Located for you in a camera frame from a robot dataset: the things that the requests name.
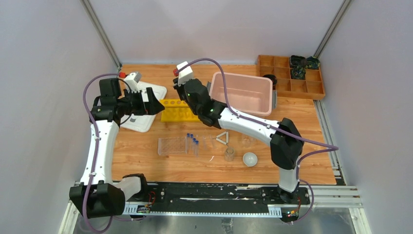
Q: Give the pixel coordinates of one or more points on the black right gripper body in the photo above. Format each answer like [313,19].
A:
[182,94]

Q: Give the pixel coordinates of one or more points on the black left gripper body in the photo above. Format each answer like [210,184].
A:
[138,100]

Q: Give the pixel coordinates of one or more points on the yellow test tube rack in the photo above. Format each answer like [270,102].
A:
[177,111]

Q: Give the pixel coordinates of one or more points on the blue capped tube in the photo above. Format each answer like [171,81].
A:
[196,148]
[194,145]
[190,141]
[187,140]

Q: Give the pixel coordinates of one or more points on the clear glass tube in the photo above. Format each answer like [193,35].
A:
[212,141]

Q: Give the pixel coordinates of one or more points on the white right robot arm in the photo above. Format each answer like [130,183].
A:
[278,135]

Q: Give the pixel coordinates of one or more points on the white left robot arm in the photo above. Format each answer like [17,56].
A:
[97,195]

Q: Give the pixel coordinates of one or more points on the clear well plate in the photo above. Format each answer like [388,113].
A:
[172,145]

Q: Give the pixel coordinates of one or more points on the white clay triangle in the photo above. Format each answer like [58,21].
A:
[223,138]

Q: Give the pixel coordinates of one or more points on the pink plastic storage bin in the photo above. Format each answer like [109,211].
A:
[249,94]

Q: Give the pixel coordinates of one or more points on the small glass jar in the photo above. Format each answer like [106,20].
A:
[229,154]

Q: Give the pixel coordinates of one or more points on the clear glass beaker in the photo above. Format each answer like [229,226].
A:
[247,141]

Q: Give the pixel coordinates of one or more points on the grey right bin clip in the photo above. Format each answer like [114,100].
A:
[274,99]

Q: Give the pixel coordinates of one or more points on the black round object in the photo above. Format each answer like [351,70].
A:
[273,79]

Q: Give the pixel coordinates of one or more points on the white ceramic dish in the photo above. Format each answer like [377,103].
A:
[250,159]

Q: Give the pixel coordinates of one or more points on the wooden compartment organizer tray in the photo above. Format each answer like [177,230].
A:
[310,87]

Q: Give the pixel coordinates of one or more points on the grey bin handle clip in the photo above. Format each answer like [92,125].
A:
[208,86]

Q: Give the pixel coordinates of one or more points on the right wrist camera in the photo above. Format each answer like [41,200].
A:
[183,72]

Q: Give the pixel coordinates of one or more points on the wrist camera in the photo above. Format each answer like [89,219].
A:
[183,72]
[131,81]

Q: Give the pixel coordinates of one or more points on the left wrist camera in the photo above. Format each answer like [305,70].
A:
[131,81]

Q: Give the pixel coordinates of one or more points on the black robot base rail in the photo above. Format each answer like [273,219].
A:
[219,200]

